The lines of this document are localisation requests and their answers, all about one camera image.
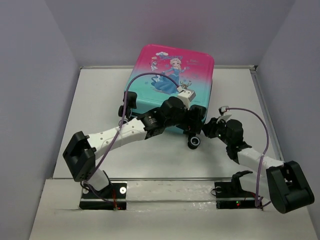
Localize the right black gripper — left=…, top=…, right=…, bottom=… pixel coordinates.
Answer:
left=201, top=116, right=231, bottom=146

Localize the pink teal kids suitcase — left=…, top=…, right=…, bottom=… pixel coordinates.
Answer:
left=117, top=43, right=216, bottom=150

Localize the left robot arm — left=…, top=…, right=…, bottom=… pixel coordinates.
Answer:
left=62, top=96, right=205, bottom=198

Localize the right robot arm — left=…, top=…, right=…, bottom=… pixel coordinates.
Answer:
left=202, top=118, right=315, bottom=214

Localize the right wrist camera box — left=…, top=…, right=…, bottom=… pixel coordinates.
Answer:
left=217, top=106, right=232, bottom=123

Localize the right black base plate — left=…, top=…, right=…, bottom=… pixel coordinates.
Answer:
left=210, top=181, right=257, bottom=210

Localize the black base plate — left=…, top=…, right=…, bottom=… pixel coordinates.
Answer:
left=79, top=181, right=128, bottom=211
left=210, top=181, right=257, bottom=210

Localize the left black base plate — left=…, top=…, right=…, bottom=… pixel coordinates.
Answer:
left=79, top=181, right=128, bottom=211

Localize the aluminium table rail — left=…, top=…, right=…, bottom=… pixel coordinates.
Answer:
left=51, top=176, right=291, bottom=182

